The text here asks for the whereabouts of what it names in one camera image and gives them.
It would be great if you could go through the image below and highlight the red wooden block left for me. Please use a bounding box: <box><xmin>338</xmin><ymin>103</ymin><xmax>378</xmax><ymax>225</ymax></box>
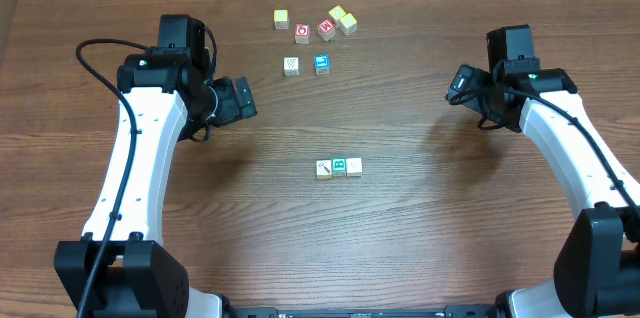
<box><xmin>294</xmin><ymin>24</ymin><xmax>310</xmax><ymax>45</ymax></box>

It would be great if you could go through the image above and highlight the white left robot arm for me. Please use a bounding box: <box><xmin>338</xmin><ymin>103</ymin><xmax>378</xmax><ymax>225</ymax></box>
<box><xmin>54</xmin><ymin>14</ymin><xmax>257</xmax><ymax>318</ymax></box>

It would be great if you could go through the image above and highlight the red wooden block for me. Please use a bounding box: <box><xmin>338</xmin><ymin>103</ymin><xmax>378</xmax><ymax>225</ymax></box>
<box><xmin>294</xmin><ymin>24</ymin><xmax>310</xmax><ymax>45</ymax></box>
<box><xmin>317</xmin><ymin>19</ymin><xmax>336</xmax><ymax>42</ymax></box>

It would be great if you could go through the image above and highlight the yellow wooden block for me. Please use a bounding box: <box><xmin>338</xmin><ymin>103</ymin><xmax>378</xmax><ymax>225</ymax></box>
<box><xmin>339</xmin><ymin>13</ymin><xmax>358</xmax><ymax>36</ymax></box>
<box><xmin>273</xmin><ymin>9</ymin><xmax>289</xmax><ymax>30</ymax></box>
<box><xmin>328</xmin><ymin>5</ymin><xmax>346</xmax><ymax>27</ymax></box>

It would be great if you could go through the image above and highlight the green-edged wooden number block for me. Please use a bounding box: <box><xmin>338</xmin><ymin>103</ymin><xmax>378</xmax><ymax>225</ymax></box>
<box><xmin>331</xmin><ymin>158</ymin><xmax>347</xmax><ymax>176</ymax></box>

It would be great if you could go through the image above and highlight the blue wooden block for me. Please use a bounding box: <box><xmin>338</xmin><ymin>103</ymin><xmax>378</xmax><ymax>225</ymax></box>
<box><xmin>314</xmin><ymin>54</ymin><xmax>331</xmax><ymax>75</ymax></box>

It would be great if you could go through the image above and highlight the tan wooden picture block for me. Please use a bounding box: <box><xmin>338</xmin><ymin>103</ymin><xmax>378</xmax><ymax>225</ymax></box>
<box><xmin>316</xmin><ymin>159</ymin><xmax>333</xmax><ymax>180</ymax></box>

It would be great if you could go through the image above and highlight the pale wooden block far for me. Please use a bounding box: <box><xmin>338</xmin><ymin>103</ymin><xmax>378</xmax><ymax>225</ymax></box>
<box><xmin>283</xmin><ymin>57</ymin><xmax>300</xmax><ymax>76</ymax></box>

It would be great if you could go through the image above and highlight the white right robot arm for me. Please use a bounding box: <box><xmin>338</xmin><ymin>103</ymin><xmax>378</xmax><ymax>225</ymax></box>
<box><xmin>445</xmin><ymin>25</ymin><xmax>639</xmax><ymax>317</ymax></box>

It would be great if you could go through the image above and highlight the yellow wooden block right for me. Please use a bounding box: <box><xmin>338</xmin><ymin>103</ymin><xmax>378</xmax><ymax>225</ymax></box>
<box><xmin>339</xmin><ymin>13</ymin><xmax>358</xmax><ymax>36</ymax></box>

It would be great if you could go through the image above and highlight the yellow wooden block upper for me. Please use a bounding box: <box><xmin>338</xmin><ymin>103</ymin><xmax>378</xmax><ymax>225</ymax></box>
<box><xmin>328</xmin><ymin>5</ymin><xmax>346</xmax><ymax>27</ymax></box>

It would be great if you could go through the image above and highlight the white pattern wooden block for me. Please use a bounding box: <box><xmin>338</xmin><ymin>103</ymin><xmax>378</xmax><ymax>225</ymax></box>
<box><xmin>346</xmin><ymin>157</ymin><xmax>363</xmax><ymax>177</ymax></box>

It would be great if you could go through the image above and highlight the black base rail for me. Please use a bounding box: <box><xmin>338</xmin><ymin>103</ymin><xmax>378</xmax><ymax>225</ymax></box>
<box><xmin>222</xmin><ymin>304</ymin><xmax>507</xmax><ymax>318</ymax></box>

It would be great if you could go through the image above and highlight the red wooden block right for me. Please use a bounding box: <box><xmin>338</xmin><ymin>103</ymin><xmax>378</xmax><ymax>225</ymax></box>
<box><xmin>317</xmin><ymin>19</ymin><xmax>336</xmax><ymax>42</ymax></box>

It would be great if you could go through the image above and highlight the yellow wooden block left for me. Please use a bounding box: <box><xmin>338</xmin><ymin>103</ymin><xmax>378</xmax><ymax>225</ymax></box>
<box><xmin>273</xmin><ymin>9</ymin><xmax>289</xmax><ymax>30</ymax></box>

